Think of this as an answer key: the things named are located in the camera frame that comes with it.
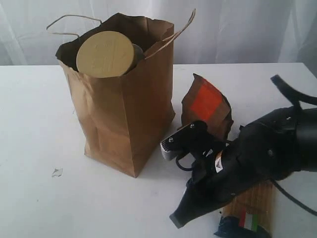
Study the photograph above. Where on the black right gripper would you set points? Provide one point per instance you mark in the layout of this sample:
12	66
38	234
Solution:
217	177

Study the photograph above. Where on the spaghetti packet dark blue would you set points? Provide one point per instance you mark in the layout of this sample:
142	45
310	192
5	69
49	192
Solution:
249	214

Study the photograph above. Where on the brown paper shopping bag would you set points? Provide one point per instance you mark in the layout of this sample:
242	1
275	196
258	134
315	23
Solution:
124	118

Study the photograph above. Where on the clear jar gold lid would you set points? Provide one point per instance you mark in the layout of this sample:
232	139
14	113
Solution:
108	54

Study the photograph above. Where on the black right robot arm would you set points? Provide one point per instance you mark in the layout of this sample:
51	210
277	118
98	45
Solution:
306	139

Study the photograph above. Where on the brown pouch orange label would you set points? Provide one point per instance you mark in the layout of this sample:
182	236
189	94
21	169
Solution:
205	102

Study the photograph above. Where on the clear plastic scrap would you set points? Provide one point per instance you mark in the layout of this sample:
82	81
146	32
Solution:
57	173

